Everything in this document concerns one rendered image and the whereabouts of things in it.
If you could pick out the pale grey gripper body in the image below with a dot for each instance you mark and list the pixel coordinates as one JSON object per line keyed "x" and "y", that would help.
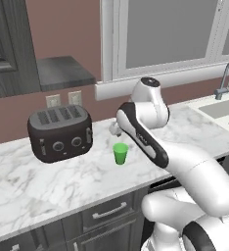
{"x": 114, "y": 128}

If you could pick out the white wall outlet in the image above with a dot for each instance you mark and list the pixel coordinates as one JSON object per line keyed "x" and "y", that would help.
{"x": 53, "y": 100}
{"x": 75, "y": 97}

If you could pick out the dark grey shelf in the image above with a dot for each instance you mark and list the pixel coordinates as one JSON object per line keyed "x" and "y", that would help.
{"x": 62, "y": 72}

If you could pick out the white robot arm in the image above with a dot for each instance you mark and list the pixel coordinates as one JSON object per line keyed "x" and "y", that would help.
{"x": 198, "y": 173}

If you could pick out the white framed window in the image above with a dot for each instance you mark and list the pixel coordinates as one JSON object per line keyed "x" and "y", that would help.
{"x": 172, "y": 32}

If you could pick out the dark grey drawer front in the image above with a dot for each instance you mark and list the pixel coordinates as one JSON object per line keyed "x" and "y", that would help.
{"x": 113, "y": 214}
{"x": 18, "y": 241}

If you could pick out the green cup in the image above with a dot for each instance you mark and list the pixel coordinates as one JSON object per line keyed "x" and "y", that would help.
{"x": 120, "y": 153}

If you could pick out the dark grey cupboard door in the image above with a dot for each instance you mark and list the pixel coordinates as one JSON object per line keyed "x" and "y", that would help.
{"x": 110, "y": 238}

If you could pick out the dark grey wall cupboard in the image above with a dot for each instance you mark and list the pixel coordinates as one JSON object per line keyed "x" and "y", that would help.
{"x": 9, "y": 49}

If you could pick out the black four-slot toaster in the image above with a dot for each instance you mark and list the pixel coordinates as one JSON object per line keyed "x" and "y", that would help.
{"x": 59, "y": 135}

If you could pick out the grey metal tap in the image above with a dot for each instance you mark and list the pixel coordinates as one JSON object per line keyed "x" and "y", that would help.
{"x": 223, "y": 85}

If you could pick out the white sink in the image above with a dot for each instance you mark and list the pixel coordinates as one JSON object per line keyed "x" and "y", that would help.
{"x": 222, "y": 111}

